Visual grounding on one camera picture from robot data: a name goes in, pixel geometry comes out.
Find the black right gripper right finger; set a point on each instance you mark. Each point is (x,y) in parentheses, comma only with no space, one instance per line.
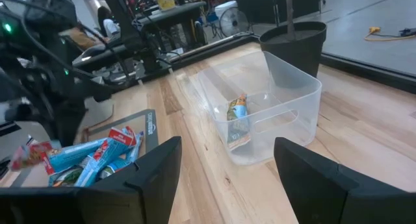
(312,185)

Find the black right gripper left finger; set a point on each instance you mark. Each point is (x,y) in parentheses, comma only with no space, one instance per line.
(146,185)

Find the blue red granola bar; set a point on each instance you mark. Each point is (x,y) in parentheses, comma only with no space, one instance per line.
(107,152)
(74,154)
(29,156)

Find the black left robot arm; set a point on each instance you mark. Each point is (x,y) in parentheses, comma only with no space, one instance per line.
(35,87)

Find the blue orange granola bar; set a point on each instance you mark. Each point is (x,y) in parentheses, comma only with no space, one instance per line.
(136,147)
(240,110)

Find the translucent mat black border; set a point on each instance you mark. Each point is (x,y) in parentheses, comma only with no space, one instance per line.
(151,130)

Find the clear plastic bin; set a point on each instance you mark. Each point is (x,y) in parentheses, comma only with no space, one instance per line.
(282,87)

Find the green potted plant black pot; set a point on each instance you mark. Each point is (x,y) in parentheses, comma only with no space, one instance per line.
(302,52)

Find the person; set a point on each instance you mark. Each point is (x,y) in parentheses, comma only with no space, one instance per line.
(110,24)

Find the white floor fan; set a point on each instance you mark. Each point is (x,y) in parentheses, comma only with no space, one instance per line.
(233,21)

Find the black cabinet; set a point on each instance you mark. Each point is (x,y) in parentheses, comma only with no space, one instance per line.
(260,3)

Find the white bucket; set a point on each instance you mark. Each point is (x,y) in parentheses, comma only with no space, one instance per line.
(224,8)

